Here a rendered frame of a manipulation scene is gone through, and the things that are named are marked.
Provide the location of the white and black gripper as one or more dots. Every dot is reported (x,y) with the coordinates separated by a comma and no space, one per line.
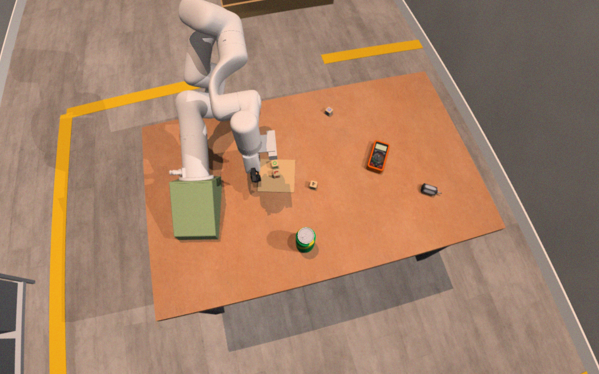
(252,165)

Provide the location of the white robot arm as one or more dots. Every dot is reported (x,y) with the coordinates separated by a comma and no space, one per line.
(213,23)

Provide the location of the orange digital multimeter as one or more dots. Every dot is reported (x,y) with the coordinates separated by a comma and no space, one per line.
(378,157)

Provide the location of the tan square mat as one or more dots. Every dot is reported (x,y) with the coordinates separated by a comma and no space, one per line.
(284,184)

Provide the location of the green drink can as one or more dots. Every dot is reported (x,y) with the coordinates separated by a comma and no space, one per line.
(305,238)

